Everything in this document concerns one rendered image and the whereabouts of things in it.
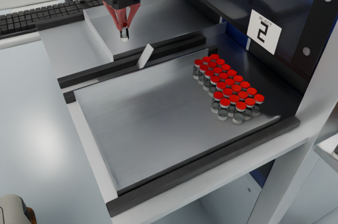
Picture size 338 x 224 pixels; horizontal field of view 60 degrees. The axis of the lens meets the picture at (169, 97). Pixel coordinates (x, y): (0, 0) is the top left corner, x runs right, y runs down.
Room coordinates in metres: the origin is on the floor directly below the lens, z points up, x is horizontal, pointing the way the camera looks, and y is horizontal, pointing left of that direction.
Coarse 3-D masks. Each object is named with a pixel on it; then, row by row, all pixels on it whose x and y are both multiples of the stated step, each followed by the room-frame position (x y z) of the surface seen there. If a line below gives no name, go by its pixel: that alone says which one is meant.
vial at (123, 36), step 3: (123, 27) 0.64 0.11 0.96; (126, 27) 0.65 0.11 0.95; (123, 30) 0.64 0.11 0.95; (126, 30) 0.64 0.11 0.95; (120, 33) 0.64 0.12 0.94; (123, 33) 0.64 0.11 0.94; (126, 33) 0.64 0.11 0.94; (120, 36) 0.65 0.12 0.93; (123, 36) 0.64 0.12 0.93; (126, 36) 0.64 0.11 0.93; (123, 39) 0.64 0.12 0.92; (126, 39) 0.64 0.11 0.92
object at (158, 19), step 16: (144, 0) 0.90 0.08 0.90; (160, 0) 0.93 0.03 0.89; (176, 0) 0.94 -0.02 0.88; (96, 16) 0.83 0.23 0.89; (144, 16) 0.83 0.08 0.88; (160, 16) 0.83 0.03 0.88; (176, 16) 0.83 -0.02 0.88; (192, 16) 0.83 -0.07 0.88; (96, 32) 0.70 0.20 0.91; (112, 32) 0.74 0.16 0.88; (144, 32) 0.74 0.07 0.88; (160, 32) 0.74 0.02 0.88; (176, 32) 0.74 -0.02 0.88; (192, 32) 0.69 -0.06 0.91; (208, 32) 0.71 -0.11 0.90; (224, 32) 0.74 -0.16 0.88; (112, 48) 0.66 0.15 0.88; (128, 48) 0.66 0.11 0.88; (144, 48) 0.62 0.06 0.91
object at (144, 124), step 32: (160, 64) 0.55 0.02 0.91; (192, 64) 0.59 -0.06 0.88; (96, 96) 0.47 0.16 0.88; (128, 96) 0.47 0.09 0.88; (160, 96) 0.47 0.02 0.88; (192, 96) 0.47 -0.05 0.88; (96, 128) 0.38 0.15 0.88; (128, 128) 0.38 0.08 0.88; (160, 128) 0.38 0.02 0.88; (192, 128) 0.38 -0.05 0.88; (224, 128) 0.38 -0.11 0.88; (256, 128) 0.36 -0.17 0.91; (128, 160) 0.30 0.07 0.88; (160, 160) 0.30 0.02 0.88; (192, 160) 0.29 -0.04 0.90
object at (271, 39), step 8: (256, 16) 0.54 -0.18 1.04; (256, 24) 0.54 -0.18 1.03; (272, 24) 0.50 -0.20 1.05; (248, 32) 0.55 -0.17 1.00; (256, 32) 0.53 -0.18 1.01; (272, 32) 0.50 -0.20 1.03; (280, 32) 0.48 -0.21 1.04; (256, 40) 0.53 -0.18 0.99; (272, 40) 0.49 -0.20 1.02; (272, 48) 0.49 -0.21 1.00
